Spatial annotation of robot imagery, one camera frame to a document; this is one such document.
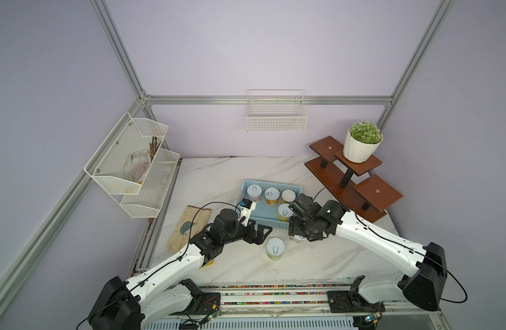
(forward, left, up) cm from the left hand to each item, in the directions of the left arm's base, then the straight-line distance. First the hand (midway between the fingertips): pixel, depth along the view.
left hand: (261, 227), depth 77 cm
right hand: (-2, -15, -2) cm, 15 cm away
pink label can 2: (-4, -13, -1) cm, 14 cm away
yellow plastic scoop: (-9, +21, -13) cm, 26 cm away
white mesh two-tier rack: (+18, +50, +16) cm, 55 cm away
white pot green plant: (+27, -40, +19) cm, 52 cm away
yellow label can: (+22, -5, -9) cm, 24 cm away
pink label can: (+23, +3, -9) cm, 25 cm away
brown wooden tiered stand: (+12, -45, +1) cm, 46 cm away
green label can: (-5, -6, -10) cm, 12 cm away
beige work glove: (+10, +31, -12) cm, 35 cm away
